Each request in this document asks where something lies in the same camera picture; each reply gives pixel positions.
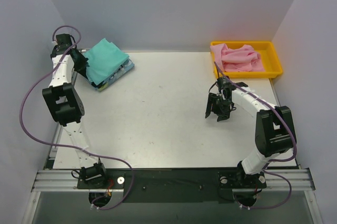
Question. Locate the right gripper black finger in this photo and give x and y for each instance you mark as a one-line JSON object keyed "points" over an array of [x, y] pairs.
{"points": [[223, 117], [210, 102]]}

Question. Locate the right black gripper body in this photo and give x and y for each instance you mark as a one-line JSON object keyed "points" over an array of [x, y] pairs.
{"points": [[218, 103]]}

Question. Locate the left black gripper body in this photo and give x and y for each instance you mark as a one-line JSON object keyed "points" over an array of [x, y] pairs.
{"points": [[79, 62]]}

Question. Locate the teal t shirt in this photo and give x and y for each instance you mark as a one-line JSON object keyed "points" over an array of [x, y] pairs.
{"points": [[104, 59]]}

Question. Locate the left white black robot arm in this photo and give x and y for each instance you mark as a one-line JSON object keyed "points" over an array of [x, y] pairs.
{"points": [[67, 109]]}

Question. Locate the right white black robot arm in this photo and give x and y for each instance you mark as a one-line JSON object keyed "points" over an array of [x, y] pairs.
{"points": [[274, 128]]}

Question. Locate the folded black printed t shirt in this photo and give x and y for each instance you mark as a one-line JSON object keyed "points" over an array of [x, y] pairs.
{"points": [[96, 84]]}

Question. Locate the pink t shirt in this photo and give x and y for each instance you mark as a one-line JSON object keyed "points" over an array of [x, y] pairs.
{"points": [[242, 59]]}

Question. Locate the yellow plastic tray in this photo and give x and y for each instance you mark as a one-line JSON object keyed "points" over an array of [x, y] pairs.
{"points": [[269, 58]]}

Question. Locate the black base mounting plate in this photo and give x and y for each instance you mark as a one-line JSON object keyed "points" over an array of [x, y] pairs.
{"points": [[185, 185]]}

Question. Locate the aluminium front rail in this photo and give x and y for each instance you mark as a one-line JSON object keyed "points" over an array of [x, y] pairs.
{"points": [[276, 180]]}

